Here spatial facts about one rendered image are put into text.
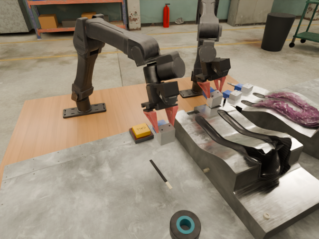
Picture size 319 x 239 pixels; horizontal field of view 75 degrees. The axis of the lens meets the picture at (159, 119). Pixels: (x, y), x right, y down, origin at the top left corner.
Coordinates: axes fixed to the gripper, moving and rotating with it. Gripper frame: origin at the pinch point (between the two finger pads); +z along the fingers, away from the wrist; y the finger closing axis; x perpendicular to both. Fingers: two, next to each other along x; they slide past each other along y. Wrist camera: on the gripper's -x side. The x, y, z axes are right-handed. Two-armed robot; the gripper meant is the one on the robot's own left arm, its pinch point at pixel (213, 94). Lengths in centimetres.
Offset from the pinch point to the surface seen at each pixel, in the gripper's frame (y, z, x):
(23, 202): -75, 7, -10
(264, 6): 437, -29, 410
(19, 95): -137, -6, 241
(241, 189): -16.2, 17.7, -32.8
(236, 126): 0.1, 11.3, -11.8
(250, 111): 13.6, 12.0, -4.0
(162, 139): -30.0, 2.3, -15.9
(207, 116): -7.0, 6.3, -4.3
